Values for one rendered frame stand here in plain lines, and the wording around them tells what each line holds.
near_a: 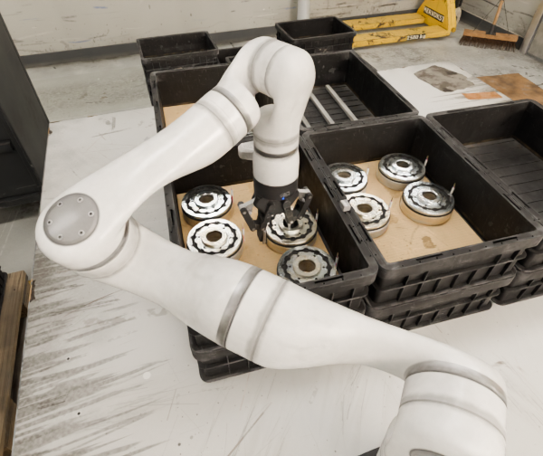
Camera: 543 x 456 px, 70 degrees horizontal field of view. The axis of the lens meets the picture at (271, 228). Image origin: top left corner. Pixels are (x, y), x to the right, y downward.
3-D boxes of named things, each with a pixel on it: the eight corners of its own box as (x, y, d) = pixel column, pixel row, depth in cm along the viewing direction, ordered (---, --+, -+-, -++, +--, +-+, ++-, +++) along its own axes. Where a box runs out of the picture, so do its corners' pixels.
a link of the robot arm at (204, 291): (65, 268, 50) (242, 356, 45) (17, 243, 41) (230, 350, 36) (105, 207, 53) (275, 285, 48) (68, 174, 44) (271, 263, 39)
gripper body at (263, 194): (258, 187, 60) (259, 230, 67) (309, 176, 62) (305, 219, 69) (244, 161, 65) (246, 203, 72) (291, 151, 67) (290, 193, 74)
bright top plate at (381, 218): (397, 225, 75) (398, 223, 75) (347, 232, 74) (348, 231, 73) (377, 192, 82) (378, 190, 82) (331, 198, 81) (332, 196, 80)
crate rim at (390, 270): (544, 243, 65) (551, 233, 63) (380, 282, 59) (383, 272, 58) (419, 123, 92) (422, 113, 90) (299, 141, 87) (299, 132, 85)
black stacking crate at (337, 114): (408, 156, 99) (420, 116, 91) (297, 175, 94) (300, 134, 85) (347, 87, 126) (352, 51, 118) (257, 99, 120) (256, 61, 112)
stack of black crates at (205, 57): (214, 103, 255) (207, 30, 223) (226, 126, 235) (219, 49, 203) (153, 113, 246) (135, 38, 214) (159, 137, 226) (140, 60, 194)
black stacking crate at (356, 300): (367, 316, 66) (380, 274, 58) (193, 358, 61) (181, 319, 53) (296, 176, 93) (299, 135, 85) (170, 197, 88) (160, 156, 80)
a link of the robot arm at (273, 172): (285, 143, 70) (286, 111, 66) (309, 179, 63) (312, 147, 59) (236, 152, 68) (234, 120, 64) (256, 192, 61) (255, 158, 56)
